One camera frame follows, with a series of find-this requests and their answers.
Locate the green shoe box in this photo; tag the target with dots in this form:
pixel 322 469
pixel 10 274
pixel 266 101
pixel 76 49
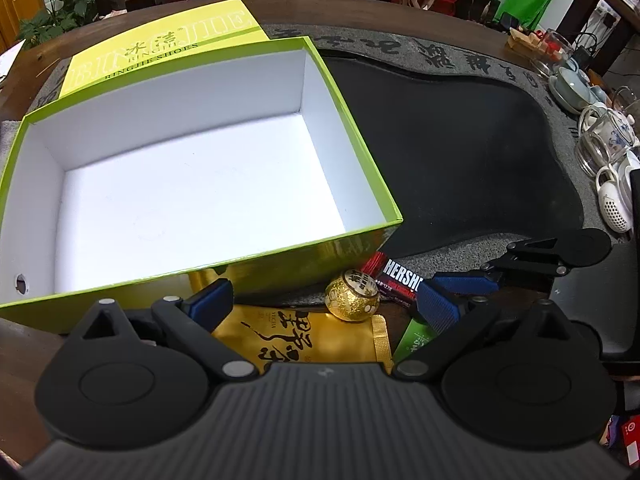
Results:
pixel 241 163

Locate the potted green plant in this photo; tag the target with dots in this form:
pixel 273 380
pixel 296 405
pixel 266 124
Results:
pixel 55 19

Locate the Hershey's chocolate bar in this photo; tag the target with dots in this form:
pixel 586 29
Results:
pixel 395 281

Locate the celadon lidded cup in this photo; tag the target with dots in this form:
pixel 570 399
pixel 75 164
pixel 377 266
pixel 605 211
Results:
pixel 571 92

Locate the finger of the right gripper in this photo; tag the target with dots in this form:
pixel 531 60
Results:
pixel 472 282

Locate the gold tea pouch with calligraphy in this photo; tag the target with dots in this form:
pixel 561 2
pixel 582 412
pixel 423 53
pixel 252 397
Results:
pixel 266 336

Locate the green card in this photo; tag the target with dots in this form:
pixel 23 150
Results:
pixel 416 336

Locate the yellow-green box lid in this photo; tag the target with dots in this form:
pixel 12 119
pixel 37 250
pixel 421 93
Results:
pixel 215 26

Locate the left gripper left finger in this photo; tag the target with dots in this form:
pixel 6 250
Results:
pixel 188 326

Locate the glass pitcher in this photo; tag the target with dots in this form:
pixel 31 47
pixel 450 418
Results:
pixel 604 137

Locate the gold foil tea ball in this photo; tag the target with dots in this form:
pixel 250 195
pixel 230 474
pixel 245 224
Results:
pixel 352 297

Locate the dark stone tea tray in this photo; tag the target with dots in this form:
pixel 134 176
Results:
pixel 474 150

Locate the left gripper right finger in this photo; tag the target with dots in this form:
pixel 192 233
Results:
pixel 457 323

